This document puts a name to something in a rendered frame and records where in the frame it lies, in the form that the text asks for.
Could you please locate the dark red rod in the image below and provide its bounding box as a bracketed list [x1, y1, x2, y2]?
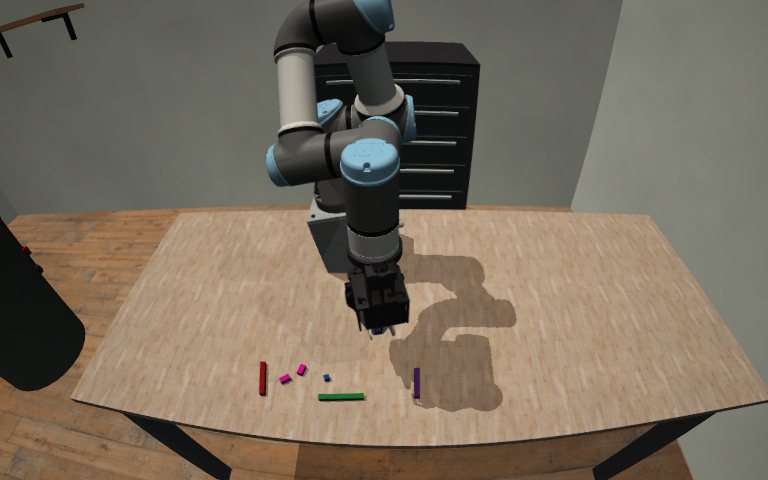
[259, 361, 267, 396]

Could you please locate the purple rod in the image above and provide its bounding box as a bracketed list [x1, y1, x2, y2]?
[414, 368, 420, 399]

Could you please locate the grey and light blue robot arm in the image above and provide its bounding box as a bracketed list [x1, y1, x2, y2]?
[266, 0, 416, 263]

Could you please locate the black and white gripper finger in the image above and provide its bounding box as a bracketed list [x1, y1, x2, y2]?
[381, 273, 405, 336]
[344, 282, 376, 340]

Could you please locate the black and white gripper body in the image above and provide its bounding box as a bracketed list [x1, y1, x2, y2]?
[346, 236, 410, 332]

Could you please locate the green rod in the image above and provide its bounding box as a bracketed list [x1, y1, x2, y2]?
[318, 393, 364, 401]

